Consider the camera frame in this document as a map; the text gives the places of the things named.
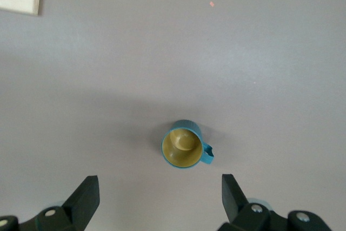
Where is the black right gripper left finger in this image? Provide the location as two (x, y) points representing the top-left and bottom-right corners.
(18, 175), (101, 231)

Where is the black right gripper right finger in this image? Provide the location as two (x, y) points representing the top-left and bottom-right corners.
(217, 174), (289, 231)

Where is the teal ribbed mug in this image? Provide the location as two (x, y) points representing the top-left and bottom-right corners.
(161, 119), (215, 170)

